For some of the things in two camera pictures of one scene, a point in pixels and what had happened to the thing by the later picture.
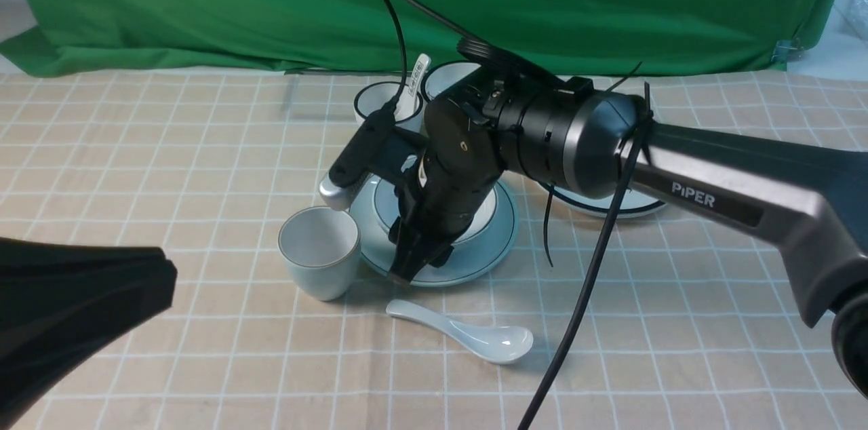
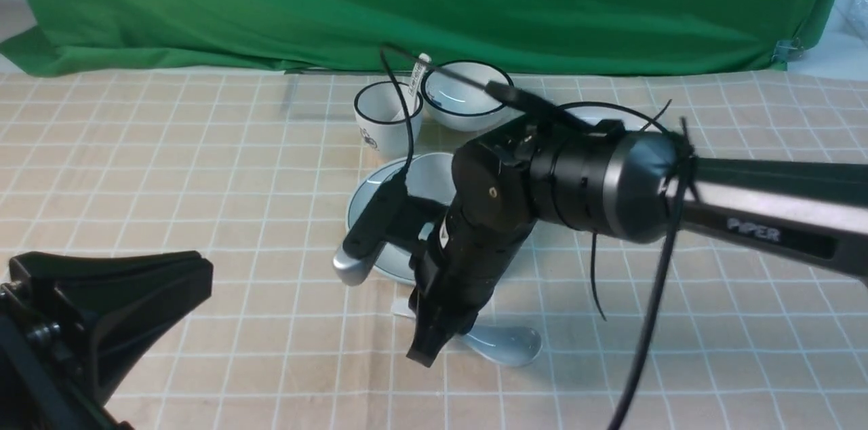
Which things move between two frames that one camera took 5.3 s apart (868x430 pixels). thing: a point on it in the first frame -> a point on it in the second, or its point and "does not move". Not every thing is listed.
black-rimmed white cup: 409,106 does not move
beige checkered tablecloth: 681,323 does not move
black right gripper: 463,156 -> 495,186
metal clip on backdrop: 788,49 does not move
